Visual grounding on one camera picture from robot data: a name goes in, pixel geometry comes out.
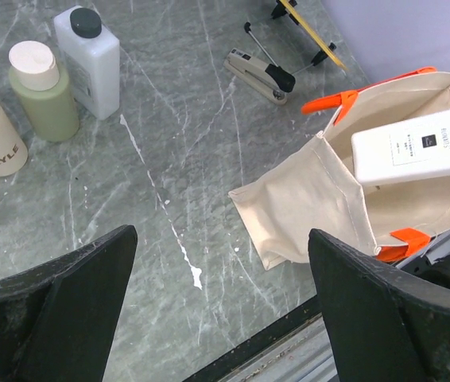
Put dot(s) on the white bottle grey cap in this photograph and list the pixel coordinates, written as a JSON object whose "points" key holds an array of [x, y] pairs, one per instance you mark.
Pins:
{"points": [[411, 150], [91, 54]]}

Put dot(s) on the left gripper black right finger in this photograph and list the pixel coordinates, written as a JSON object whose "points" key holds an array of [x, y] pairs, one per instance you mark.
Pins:
{"points": [[384, 324]]}

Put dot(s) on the small grey black device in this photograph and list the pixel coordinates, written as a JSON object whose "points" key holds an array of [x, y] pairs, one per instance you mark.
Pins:
{"points": [[268, 79]]}

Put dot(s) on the white board wooden edge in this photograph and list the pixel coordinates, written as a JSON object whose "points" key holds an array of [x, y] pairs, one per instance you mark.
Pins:
{"points": [[326, 51]]}

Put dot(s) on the beige cap bottle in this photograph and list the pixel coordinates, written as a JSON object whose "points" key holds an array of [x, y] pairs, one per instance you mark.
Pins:
{"points": [[43, 88]]}

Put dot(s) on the aluminium rail frame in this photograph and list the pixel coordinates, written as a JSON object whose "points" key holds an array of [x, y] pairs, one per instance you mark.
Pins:
{"points": [[297, 346]]}

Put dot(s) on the beige canvas tote bag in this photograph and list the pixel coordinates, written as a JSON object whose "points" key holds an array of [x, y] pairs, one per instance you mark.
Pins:
{"points": [[316, 188]]}

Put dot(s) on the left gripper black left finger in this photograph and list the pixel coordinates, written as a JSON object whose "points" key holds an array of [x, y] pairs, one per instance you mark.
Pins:
{"points": [[58, 319]]}

